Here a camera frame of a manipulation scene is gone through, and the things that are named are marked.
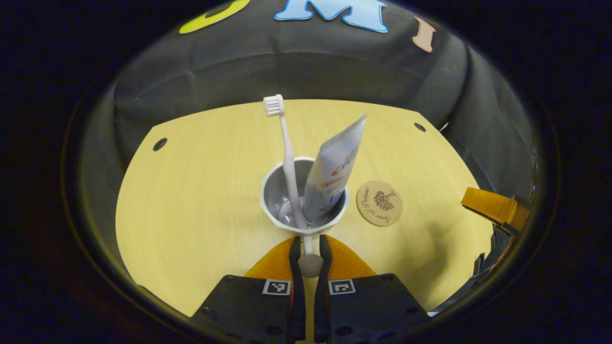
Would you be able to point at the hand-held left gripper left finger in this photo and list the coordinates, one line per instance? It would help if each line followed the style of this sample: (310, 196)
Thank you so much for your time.
(296, 291)

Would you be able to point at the round cork coaster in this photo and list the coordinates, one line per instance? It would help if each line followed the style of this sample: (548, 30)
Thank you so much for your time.
(379, 203)

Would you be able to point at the white toothpaste tube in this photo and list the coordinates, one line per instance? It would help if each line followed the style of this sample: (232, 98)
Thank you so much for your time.
(332, 167)

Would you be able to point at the pale pink toothbrush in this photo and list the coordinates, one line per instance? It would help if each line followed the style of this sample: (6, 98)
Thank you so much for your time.
(289, 162)

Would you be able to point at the white cup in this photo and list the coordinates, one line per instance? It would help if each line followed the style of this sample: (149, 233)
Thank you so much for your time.
(277, 196)

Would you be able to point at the black backdrop cloth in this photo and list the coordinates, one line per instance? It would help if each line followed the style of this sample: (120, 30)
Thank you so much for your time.
(287, 62)

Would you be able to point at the black desk grommet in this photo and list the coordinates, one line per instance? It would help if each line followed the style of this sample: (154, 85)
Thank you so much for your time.
(159, 144)
(420, 127)

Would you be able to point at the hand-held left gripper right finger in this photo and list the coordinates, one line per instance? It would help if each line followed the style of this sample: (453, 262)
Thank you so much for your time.
(322, 291)

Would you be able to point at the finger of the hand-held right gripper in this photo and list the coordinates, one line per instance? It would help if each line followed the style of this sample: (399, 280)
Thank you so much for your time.
(495, 260)
(495, 206)

